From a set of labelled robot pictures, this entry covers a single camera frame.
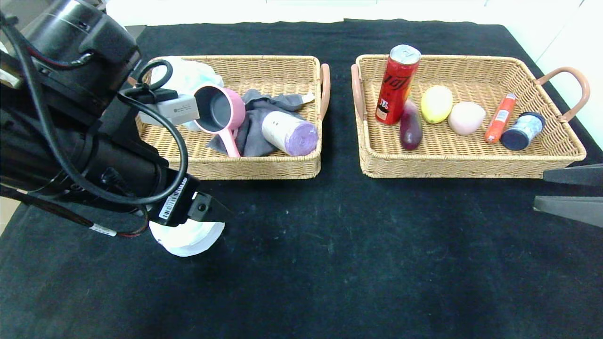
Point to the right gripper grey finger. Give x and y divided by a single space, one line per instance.
574 211
574 175

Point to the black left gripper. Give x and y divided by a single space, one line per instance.
178 201

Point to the blue lidded gum jar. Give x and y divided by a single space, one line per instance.
523 132

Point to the pink saucepan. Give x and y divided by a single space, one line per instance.
235 110

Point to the purple eggplant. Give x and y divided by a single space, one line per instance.
411 129

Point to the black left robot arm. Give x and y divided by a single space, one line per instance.
47 150

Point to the wicker basket with bath items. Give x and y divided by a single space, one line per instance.
282 167

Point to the wicker basket with food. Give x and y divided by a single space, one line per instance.
424 157

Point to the grey cloth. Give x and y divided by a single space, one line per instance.
254 132

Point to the red wrapped sausage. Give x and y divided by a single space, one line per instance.
500 117

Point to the purple garbage bag roll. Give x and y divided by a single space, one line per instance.
287 134

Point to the light blue bath pouf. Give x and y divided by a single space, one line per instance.
183 75

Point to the yellow lemon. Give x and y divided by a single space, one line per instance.
435 104

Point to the black table cloth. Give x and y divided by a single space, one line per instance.
377 282

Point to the red drink can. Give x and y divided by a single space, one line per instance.
395 89

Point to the white desk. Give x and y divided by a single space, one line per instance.
282 12

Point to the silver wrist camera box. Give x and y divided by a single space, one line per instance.
174 110

